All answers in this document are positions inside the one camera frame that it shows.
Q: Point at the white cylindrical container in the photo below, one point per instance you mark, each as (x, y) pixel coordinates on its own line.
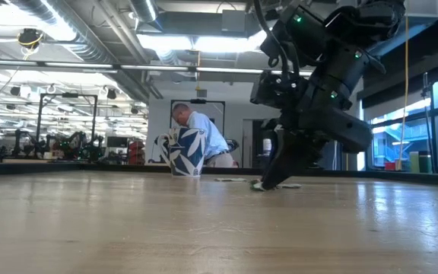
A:
(267, 146)

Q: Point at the silver overhead rig bar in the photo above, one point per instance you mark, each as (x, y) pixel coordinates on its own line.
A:
(70, 65)

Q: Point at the black cabinet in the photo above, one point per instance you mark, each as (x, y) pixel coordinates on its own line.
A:
(258, 152)

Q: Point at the dark green bottle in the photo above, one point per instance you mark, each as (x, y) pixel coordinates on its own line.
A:
(425, 163)

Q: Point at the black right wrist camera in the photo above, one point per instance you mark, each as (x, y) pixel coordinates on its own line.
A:
(276, 89)

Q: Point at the red storage rack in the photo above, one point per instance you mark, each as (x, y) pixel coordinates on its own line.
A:
(136, 152)

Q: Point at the black metal station frame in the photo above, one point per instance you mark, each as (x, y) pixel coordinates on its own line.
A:
(198, 101)
(67, 95)

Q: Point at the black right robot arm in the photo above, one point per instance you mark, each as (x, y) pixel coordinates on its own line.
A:
(318, 30)

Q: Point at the small red box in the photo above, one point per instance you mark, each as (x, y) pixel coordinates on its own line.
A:
(390, 166)

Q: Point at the green white sweetener packet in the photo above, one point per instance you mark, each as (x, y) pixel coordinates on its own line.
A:
(290, 186)
(231, 179)
(256, 186)

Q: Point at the light green cup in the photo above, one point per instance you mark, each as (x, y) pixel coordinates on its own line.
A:
(414, 163)

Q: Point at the black background robot arm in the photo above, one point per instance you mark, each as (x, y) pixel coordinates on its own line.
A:
(78, 146)
(19, 141)

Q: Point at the black overhead camera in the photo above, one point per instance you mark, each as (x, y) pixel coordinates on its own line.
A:
(30, 38)

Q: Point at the blue white leaf mug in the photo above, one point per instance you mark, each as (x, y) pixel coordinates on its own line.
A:
(185, 152)

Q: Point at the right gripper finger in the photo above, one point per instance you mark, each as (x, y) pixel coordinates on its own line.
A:
(276, 144)
(295, 156)

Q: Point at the person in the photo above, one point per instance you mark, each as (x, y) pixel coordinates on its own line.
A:
(207, 129)

